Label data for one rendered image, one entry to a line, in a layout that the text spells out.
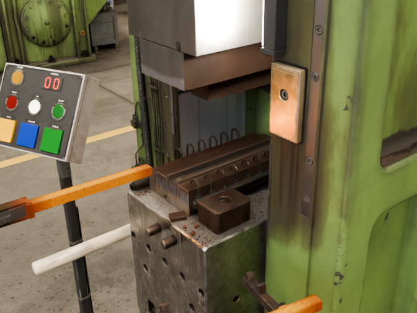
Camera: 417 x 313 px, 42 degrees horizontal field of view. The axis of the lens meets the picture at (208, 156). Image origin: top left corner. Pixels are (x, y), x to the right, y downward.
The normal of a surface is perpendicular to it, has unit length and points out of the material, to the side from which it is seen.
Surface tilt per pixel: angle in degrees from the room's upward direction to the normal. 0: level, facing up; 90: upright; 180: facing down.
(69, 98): 60
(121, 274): 0
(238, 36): 90
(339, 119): 90
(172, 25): 90
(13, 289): 0
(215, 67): 90
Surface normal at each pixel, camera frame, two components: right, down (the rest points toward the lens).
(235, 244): 0.61, 0.33
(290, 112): -0.79, 0.28
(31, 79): -0.40, -0.11
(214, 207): -0.02, -0.90
